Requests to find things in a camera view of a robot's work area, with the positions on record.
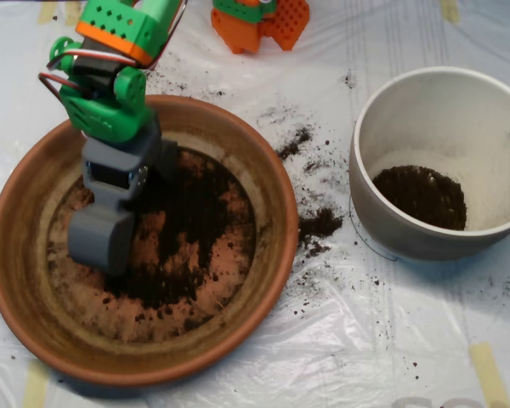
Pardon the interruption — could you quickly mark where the beige masking tape strip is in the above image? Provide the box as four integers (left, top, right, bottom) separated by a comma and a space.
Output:
470, 343, 510, 408
439, 0, 461, 23
22, 360, 50, 408
37, 2, 57, 25
65, 1, 83, 27

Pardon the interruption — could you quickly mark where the white ceramic pot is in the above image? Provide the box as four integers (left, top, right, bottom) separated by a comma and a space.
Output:
348, 66, 510, 262

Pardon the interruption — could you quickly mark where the terracotta clay bowl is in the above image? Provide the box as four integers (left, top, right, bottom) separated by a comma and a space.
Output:
0, 93, 301, 388

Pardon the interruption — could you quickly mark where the dark potting soil heap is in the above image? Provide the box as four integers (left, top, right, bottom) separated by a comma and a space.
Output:
371, 164, 468, 231
78, 150, 256, 310

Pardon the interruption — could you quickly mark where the clear plastic cover sheet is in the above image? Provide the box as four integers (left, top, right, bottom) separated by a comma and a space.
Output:
0, 0, 510, 408

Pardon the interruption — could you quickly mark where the spilled dark soil clump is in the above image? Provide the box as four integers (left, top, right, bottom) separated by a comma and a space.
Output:
299, 207, 344, 239
275, 125, 315, 162

